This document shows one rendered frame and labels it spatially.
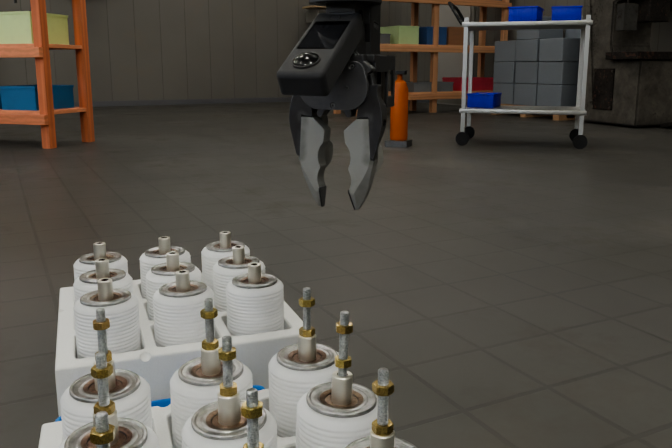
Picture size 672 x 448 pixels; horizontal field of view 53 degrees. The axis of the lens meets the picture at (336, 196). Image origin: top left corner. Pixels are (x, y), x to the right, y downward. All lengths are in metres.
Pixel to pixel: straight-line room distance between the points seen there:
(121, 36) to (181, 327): 10.29
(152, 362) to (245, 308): 0.17
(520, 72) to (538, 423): 7.57
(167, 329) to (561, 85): 7.34
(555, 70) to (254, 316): 7.33
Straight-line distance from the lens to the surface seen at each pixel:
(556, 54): 8.24
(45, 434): 0.91
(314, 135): 0.67
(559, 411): 1.32
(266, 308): 1.11
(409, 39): 9.02
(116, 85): 11.26
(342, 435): 0.72
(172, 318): 1.09
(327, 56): 0.60
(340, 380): 0.73
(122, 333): 1.09
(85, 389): 0.82
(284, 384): 0.83
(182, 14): 11.51
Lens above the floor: 0.60
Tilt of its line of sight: 11 degrees down
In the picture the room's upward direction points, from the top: straight up
